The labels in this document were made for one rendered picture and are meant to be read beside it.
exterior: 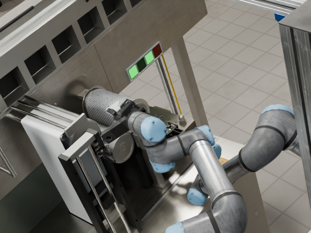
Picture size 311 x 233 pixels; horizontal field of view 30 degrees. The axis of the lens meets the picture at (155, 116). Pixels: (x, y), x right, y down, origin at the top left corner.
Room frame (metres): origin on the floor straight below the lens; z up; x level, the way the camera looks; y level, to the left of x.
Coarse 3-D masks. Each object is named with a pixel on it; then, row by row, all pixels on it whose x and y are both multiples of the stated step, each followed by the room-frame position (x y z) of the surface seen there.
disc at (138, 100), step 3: (135, 99) 1.92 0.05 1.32; (138, 99) 1.93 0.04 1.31; (141, 99) 1.94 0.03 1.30; (135, 102) 1.92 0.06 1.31; (138, 102) 1.93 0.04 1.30; (141, 102) 1.93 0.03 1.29; (144, 102) 1.94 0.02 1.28; (147, 105) 1.95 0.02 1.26; (147, 108) 1.95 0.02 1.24; (129, 132) 1.87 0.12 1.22; (132, 132) 1.88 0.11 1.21
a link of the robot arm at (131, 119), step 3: (138, 111) 1.58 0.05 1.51; (132, 114) 1.57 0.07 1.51; (135, 114) 1.56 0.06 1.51; (138, 114) 1.54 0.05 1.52; (129, 117) 1.57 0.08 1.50; (132, 117) 1.55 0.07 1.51; (129, 120) 1.55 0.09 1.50; (132, 120) 1.54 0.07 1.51; (129, 123) 1.55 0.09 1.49; (129, 126) 1.55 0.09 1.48; (132, 129) 1.52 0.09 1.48
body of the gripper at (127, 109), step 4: (128, 100) 1.68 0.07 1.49; (124, 104) 1.68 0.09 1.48; (128, 104) 1.65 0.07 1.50; (132, 104) 1.65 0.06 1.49; (136, 104) 1.65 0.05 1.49; (120, 108) 1.68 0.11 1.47; (124, 108) 1.65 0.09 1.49; (128, 108) 1.64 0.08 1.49; (132, 108) 1.64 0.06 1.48; (136, 108) 1.64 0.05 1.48; (140, 108) 1.60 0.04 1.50; (120, 112) 1.64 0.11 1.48; (124, 112) 1.63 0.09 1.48; (128, 112) 1.64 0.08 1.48; (132, 112) 1.58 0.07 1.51; (144, 112) 1.60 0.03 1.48; (116, 116) 1.63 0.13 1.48; (120, 116) 1.62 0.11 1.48; (128, 116) 1.58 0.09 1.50; (128, 128) 1.56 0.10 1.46
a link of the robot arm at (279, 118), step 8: (272, 104) 1.60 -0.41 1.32; (280, 104) 1.59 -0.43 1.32; (264, 112) 1.58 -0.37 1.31; (272, 112) 1.56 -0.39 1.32; (280, 112) 1.55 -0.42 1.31; (288, 112) 1.56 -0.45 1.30; (264, 120) 1.53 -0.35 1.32; (272, 120) 1.52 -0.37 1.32; (280, 120) 1.52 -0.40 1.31; (288, 120) 1.52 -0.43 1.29; (256, 128) 1.52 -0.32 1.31; (272, 128) 1.48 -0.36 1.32; (280, 128) 1.49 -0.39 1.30; (288, 128) 1.50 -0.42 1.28; (288, 136) 1.48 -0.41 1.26; (296, 136) 1.48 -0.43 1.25; (288, 144) 1.47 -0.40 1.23; (296, 144) 1.47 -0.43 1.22; (296, 152) 1.47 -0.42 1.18
